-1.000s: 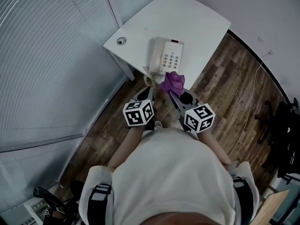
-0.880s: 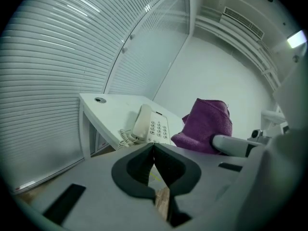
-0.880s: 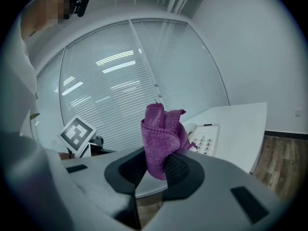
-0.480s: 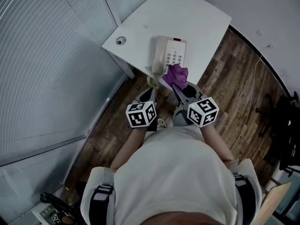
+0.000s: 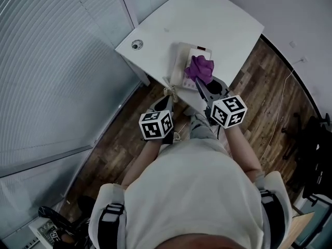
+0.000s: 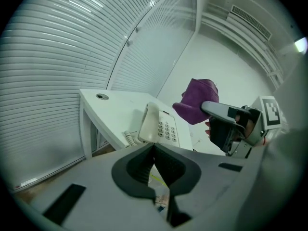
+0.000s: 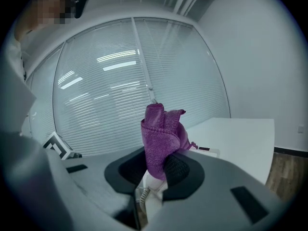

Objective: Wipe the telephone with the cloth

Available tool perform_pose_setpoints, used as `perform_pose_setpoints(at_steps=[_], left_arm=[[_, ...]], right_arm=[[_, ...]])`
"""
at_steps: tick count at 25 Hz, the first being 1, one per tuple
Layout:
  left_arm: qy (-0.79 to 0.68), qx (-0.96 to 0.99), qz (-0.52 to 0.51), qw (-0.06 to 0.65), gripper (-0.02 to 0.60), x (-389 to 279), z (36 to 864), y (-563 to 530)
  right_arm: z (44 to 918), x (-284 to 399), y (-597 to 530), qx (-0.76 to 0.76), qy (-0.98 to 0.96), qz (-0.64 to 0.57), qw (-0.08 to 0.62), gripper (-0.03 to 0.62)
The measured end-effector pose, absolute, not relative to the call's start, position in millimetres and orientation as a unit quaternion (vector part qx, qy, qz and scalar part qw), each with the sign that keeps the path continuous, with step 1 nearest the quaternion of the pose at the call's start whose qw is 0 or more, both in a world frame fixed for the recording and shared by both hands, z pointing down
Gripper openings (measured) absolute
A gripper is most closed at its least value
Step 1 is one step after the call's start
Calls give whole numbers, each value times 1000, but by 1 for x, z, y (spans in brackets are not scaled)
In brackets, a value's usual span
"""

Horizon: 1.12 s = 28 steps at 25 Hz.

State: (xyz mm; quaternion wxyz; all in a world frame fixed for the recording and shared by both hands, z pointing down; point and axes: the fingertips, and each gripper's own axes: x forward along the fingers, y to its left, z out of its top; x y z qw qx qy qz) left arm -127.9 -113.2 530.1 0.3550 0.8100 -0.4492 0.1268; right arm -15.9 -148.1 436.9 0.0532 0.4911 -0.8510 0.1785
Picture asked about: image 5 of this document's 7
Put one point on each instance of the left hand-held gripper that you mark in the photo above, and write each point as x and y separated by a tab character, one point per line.
153	128

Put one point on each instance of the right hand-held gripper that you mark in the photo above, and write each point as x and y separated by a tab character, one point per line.
225	113

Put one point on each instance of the purple cloth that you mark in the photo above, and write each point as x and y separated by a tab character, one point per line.
201	67

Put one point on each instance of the white telephone handset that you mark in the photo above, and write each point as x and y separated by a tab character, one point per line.
179	69

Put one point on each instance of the person's right forearm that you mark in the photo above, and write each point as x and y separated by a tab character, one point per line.
238	146

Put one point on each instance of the person's left forearm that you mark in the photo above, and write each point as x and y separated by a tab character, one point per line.
147	157

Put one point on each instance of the person's beige shoe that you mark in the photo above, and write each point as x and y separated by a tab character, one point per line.
177	136

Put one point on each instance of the person's grey trouser leg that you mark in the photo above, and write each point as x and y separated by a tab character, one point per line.
202	128

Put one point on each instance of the beige telephone base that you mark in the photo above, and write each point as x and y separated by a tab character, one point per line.
193	52

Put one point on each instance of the white table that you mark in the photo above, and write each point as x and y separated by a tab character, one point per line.
207	22

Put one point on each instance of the person's white shirt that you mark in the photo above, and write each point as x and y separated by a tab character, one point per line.
194	191

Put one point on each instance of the black office chair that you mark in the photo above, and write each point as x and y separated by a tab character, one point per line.
313	144

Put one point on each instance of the white window blinds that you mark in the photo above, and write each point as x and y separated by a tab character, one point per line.
31	191
52	74

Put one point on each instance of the light wooden panel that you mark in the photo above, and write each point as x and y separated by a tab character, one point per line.
298	229

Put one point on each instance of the white equipment box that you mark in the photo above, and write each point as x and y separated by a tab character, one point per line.
39	235

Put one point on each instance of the blank white wall plate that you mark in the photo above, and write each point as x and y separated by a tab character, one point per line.
292	44

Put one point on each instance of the white wall socket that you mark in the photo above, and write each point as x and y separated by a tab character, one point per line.
303	60

